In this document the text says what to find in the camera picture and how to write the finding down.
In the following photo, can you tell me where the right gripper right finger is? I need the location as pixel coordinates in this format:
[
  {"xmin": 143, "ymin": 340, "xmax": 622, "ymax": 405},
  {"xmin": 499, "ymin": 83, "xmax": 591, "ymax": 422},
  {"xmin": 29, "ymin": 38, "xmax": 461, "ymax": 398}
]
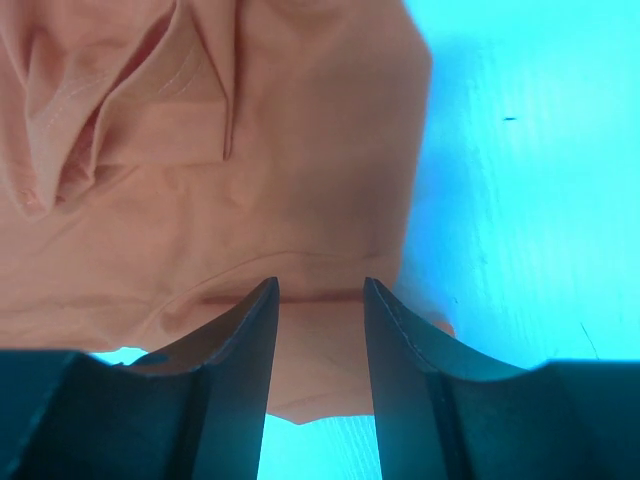
[{"xmin": 363, "ymin": 278, "xmax": 639, "ymax": 479}]

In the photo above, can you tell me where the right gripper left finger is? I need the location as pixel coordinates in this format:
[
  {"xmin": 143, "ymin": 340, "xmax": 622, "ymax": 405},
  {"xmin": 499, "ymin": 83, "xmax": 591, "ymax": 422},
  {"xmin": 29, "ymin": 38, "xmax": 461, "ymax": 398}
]
[{"xmin": 1, "ymin": 278, "xmax": 279, "ymax": 479}]

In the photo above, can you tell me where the orange t-shirt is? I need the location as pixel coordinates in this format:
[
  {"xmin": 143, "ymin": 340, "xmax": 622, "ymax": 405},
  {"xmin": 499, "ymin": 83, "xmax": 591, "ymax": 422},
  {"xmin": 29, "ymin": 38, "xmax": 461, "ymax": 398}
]
[{"xmin": 1, "ymin": 1, "xmax": 432, "ymax": 424}]

